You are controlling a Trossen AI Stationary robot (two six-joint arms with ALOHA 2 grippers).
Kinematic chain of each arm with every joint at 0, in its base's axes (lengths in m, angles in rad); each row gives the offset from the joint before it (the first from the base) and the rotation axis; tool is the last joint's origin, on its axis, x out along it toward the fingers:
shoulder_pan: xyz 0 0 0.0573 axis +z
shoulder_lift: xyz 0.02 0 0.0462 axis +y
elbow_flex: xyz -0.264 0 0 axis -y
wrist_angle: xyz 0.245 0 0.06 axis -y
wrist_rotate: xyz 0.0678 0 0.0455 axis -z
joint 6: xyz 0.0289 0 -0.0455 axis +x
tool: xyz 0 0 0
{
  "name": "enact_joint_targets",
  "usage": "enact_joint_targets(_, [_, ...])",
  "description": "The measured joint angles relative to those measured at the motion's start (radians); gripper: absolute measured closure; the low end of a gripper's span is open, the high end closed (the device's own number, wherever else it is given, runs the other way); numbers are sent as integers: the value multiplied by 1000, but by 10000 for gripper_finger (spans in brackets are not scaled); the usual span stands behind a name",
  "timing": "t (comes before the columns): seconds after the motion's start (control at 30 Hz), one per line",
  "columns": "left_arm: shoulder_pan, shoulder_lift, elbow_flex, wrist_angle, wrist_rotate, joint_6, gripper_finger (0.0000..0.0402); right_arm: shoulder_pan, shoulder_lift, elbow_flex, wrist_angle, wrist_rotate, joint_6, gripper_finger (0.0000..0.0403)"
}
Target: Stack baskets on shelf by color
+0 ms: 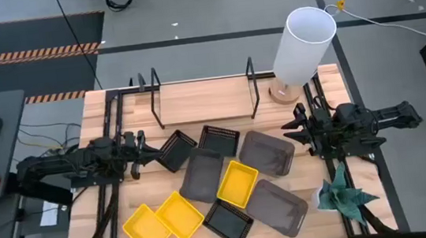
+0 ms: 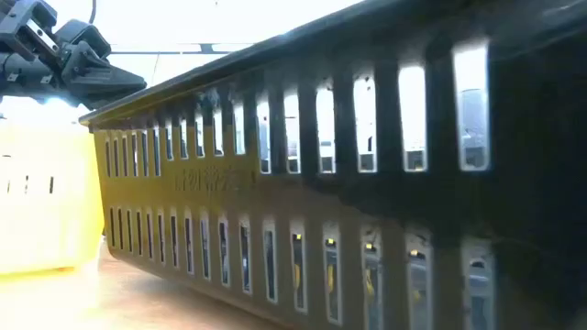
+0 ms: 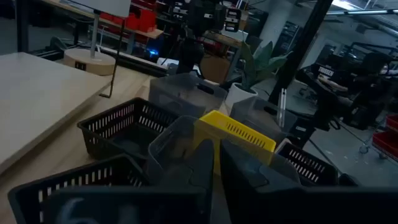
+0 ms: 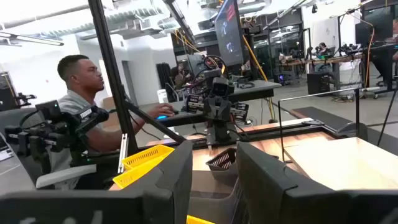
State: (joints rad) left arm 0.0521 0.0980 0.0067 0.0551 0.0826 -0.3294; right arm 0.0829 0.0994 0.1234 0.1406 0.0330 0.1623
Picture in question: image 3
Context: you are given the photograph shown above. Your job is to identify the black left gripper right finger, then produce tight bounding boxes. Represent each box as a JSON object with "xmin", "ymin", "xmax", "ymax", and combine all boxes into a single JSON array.
[{"xmin": 220, "ymin": 139, "xmax": 302, "ymax": 189}]

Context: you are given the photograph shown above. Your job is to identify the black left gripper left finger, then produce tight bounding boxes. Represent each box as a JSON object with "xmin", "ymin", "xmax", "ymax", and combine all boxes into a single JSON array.
[{"xmin": 157, "ymin": 138, "xmax": 215, "ymax": 189}]

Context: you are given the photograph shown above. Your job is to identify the black slotted plastic basket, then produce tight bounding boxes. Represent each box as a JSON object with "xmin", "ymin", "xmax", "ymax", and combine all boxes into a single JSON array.
[
  {"xmin": 7, "ymin": 154, "xmax": 150, "ymax": 224},
  {"xmin": 76, "ymin": 96, "xmax": 180, "ymax": 161},
  {"xmin": 275, "ymin": 141, "xmax": 339, "ymax": 187}
]

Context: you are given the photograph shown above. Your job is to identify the light wooden shelf board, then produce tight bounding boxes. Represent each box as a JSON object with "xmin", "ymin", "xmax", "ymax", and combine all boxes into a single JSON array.
[{"xmin": 0, "ymin": 52, "xmax": 113, "ymax": 175}]

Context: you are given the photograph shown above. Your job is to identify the translucent grey plastic bin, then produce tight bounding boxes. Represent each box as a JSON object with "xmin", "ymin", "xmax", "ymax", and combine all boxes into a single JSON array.
[
  {"xmin": 229, "ymin": 96, "xmax": 299, "ymax": 146},
  {"xmin": 148, "ymin": 73, "xmax": 228, "ymax": 119},
  {"xmin": 147, "ymin": 114, "xmax": 215, "ymax": 187}
]

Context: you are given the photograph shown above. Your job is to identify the yellow slotted plastic basket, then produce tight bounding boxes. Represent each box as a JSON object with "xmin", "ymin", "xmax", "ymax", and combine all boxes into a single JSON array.
[{"xmin": 193, "ymin": 110, "xmax": 277, "ymax": 175}]

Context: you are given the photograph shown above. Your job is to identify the brown cardboard box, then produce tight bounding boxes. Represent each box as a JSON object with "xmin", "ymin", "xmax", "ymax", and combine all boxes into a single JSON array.
[{"xmin": 200, "ymin": 55, "xmax": 231, "ymax": 84}]

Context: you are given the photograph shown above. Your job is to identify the green plant in white pot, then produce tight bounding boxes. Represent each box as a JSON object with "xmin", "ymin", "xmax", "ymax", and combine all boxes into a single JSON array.
[{"xmin": 224, "ymin": 40, "xmax": 294, "ymax": 110}]

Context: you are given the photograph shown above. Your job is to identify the red storage bins on cart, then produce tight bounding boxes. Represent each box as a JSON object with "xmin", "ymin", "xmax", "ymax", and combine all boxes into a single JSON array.
[{"xmin": 371, "ymin": 113, "xmax": 398, "ymax": 161}]

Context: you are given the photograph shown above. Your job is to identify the wooden workbench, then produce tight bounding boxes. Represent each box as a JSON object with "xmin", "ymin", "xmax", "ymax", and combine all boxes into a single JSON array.
[{"xmin": 40, "ymin": 0, "xmax": 165, "ymax": 40}]

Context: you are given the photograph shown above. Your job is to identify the white shade wooden base lamp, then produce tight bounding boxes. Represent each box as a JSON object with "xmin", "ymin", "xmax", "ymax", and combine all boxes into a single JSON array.
[{"xmin": 63, "ymin": 0, "xmax": 132, "ymax": 77}]

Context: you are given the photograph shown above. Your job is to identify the red storage bins on workbench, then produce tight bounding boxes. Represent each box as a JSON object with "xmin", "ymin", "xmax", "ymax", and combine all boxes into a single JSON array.
[{"xmin": 98, "ymin": 8, "xmax": 158, "ymax": 34}]

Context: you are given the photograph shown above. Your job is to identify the black aluminium table frame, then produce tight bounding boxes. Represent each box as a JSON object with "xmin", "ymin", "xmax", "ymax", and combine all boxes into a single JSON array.
[{"xmin": 267, "ymin": 0, "xmax": 334, "ymax": 106}]

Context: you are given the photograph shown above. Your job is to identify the black metal shelf bracket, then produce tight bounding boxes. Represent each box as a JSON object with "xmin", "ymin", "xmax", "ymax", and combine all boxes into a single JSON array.
[{"xmin": 99, "ymin": 18, "xmax": 126, "ymax": 99}]

